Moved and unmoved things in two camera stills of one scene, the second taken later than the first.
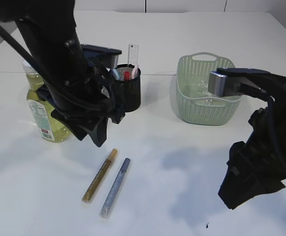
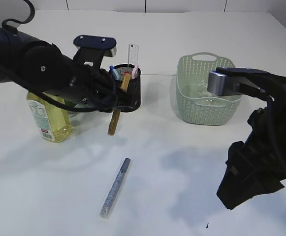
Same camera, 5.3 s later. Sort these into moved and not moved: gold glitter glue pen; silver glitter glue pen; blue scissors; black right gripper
Moved: gold glitter glue pen
Not moved: black right gripper; blue scissors; silver glitter glue pen
